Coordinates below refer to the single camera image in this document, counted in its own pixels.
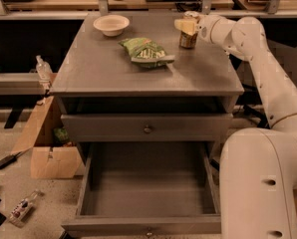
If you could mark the orange soda can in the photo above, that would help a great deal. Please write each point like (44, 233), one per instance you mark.
(185, 40)

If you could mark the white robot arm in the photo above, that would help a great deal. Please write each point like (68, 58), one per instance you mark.
(258, 166)

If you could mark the clear bottle on shelf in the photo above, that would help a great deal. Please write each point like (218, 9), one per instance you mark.
(43, 69)

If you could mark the closed grey upper drawer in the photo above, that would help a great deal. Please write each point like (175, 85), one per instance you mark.
(90, 128)

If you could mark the clear bottle on floor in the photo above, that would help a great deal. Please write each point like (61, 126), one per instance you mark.
(24, 206)

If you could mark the black power adapter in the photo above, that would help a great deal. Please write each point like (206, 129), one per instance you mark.
(5, 161)

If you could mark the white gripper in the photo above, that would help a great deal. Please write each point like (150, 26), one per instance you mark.
(204, 28)

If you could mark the white bowl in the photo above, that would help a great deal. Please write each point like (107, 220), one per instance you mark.
(111, 25)

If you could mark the open grey lower drawer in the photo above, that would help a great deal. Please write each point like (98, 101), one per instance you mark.
(146, 188)

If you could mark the grey drawer cabinet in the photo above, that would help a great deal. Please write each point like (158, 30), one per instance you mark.
(97, 77)

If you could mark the green packet in box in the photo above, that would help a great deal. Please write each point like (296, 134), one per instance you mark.
(60, 135)

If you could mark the left cardboard box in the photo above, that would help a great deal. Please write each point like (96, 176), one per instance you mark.
(49, 160)

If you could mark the green chip bag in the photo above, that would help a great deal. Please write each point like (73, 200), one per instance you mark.
(146, 53)

